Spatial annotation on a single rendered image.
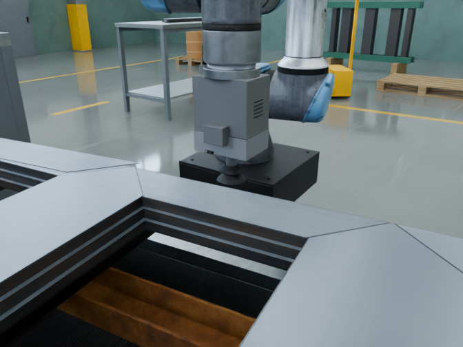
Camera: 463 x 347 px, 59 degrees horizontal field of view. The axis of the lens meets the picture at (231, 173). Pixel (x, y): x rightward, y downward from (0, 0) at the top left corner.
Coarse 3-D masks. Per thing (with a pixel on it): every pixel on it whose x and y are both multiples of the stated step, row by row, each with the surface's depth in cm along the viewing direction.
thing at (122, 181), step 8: (72, 176) 70; (80, 176) 70; (88, 176) 70; (96, 176) 70; (104, 176) 70; (112, 176) 70; (120, 176) 70; (128, 176) 70; (136, 176) 70; (96, 184) 67; (104, 184) 67; (112, 184) 67; (120, 184) 67; (128, 184) 67; (136, 184) 67; (136, 192) 64
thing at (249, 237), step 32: (0, 160) 77; (96, 224) 55; (128, 224) 60; (160, 224) 61; (192, 224) 59; (224, 224) 57; (64, 256) 51; (96, 256) 54; (256, 256) 54; (288, 256) 53; (0, 288) 43; (32, 288) 46; (0, 320) 42
